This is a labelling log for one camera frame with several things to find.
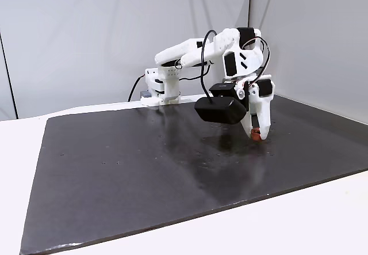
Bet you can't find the black glossy mat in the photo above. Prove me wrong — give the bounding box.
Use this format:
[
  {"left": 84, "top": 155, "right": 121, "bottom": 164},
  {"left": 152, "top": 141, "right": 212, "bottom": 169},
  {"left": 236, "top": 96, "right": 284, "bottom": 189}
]
[{"left": 19, "top": 94, "right": 368, "bottom": 255}]

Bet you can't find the black oval camera box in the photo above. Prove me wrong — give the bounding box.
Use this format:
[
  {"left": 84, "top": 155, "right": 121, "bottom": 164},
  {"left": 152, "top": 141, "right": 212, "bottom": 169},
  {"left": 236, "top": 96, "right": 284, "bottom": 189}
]
[{"left": 194, "top": 82, "right": 248, "bottom": 125}]

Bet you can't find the red black servo wire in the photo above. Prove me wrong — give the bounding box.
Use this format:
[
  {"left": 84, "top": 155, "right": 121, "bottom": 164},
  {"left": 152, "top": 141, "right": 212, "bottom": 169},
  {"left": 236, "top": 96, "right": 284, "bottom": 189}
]
[{"left": 241, "top": 36, "right": 271, "bottom": 80}]

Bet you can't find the black camera cable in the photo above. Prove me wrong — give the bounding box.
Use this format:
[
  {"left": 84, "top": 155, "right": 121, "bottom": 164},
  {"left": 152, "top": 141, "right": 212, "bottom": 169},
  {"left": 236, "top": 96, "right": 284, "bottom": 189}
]
[{"left": 200, "top": 29, "right": 219, "bottom": 105}]

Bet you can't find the black power cable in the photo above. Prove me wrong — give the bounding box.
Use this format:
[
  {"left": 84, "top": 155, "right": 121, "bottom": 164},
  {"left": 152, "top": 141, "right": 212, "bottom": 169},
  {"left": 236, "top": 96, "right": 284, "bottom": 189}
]
[{"left": 127, "top": 75, "right": 147, "bottom": 102}]

